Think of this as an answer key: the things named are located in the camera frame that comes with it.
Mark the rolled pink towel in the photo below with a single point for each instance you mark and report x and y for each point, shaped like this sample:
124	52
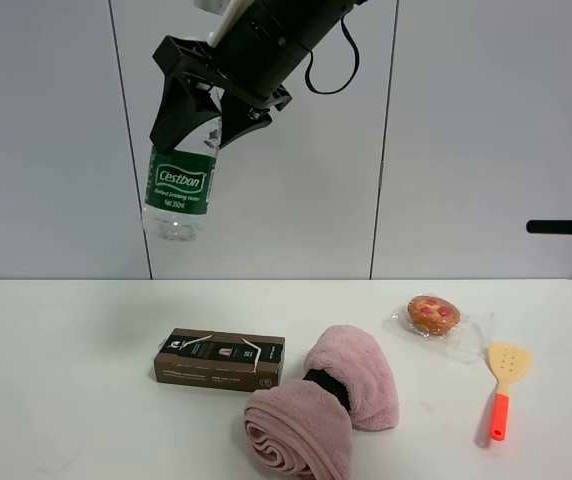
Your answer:
301	430

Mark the black rod at right edge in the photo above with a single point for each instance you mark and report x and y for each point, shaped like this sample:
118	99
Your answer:
549	227

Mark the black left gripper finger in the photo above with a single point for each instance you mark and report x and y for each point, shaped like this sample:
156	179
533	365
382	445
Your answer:
187	103

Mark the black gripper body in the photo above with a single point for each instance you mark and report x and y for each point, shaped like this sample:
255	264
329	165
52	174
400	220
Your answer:
260	51

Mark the yellow spatula orange handle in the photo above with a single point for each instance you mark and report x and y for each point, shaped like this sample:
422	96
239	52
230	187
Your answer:
508	364

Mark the white camera mount on gripper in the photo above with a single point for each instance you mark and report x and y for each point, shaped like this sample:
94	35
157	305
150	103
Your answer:
230	12

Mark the clear water bottle green label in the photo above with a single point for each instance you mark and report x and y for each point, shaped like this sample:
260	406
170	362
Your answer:
179	181

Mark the wrapped fruit pastry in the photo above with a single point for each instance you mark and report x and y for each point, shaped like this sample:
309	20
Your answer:
438	326

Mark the brown cardboard box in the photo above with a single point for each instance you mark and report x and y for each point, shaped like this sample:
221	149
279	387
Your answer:
220	360

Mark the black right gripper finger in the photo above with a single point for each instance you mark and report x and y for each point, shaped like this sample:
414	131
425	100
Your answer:
239	119

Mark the black band on towel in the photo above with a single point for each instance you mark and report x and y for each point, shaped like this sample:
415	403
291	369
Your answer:
331	385

